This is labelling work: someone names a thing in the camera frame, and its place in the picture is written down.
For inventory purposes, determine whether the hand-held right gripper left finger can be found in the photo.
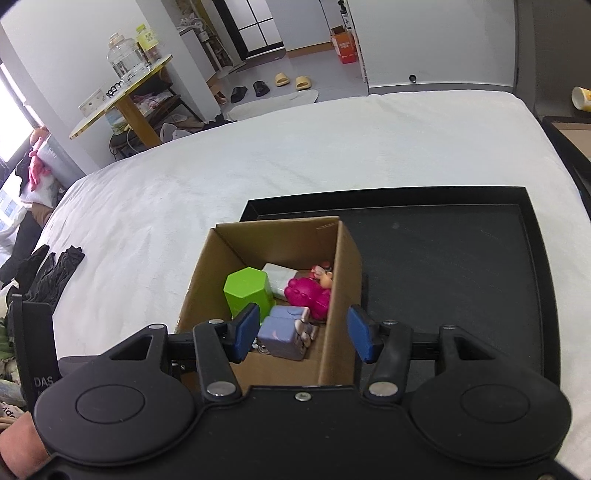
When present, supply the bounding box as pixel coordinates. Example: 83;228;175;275
108;302;262;400

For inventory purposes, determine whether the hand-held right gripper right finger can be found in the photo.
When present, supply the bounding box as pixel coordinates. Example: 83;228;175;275
346;305;511;400

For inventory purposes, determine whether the purple cube toy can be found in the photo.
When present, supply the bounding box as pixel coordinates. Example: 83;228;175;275
253;305;320;361

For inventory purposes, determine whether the green hexagonal cup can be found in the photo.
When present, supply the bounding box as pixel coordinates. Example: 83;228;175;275
223;267;276;324

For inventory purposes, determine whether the cardboard box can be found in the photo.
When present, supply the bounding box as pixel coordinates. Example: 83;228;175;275
174;216;363;387

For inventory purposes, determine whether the white charger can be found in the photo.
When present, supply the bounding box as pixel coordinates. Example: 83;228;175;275
262;262;301;300

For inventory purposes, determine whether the pink toy figure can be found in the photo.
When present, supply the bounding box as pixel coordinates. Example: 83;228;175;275
284;276;333;323

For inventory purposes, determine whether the brown-haired doll figure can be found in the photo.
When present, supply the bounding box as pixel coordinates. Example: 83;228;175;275
307;262;334;289

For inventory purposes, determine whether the person's left hand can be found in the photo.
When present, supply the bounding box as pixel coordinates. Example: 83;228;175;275
0;412;51;478

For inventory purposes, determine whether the pink plush toy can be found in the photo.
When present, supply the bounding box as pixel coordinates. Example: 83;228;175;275
28;127;52;192

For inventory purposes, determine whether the white pillow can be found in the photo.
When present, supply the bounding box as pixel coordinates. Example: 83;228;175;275
21;138;65;204

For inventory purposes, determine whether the white floor mat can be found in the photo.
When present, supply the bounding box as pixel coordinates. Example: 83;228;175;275
228;88;319;121

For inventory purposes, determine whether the small white box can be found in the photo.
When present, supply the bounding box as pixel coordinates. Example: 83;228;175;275
78;89;106;116

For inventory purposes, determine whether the round gold-edged table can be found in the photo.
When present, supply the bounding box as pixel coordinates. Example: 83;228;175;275
69;54;174;149

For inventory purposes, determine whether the dark doormat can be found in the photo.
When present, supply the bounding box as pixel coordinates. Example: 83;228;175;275
240;48;287;71

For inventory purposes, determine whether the orange box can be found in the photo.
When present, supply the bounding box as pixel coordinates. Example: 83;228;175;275
330;25;358;64

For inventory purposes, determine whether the black cardboard-lined tray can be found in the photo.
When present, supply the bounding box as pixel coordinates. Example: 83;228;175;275
541;116;591;199

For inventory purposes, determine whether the glass jar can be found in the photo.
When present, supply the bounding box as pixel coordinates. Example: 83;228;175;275
106;32;148;79

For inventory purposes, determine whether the yellow-label bottle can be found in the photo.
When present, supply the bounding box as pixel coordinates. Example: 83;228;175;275
135;23;161;52

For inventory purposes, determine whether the black-framed sliding door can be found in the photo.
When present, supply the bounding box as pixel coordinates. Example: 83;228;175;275
212;0;284;61

